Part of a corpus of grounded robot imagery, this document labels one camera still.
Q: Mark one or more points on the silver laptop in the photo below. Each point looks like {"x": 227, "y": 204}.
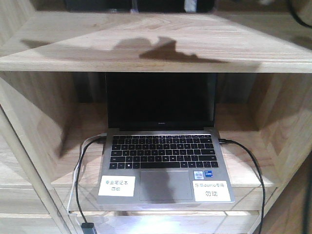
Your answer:
{"x": 162, "y": 145}

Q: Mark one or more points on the light wooden desk shelf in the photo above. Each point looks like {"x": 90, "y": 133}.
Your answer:
{"x": 42, "y": 123}

